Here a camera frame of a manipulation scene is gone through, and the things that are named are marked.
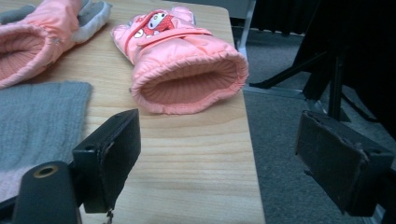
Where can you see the black stand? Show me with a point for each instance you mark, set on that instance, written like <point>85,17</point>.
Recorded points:
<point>336,87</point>

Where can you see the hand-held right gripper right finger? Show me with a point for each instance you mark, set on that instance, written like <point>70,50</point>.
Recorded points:
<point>336,161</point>

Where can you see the dark curtain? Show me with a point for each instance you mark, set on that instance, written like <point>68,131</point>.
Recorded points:
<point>280,15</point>

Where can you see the pink padded winter glove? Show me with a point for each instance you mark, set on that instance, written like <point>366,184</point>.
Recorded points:
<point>180,53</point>
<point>40,37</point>

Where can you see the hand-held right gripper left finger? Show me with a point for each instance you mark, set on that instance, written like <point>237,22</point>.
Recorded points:
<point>107,161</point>

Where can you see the grey knit glove pink cuff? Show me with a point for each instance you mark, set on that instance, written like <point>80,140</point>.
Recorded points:
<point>37,124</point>

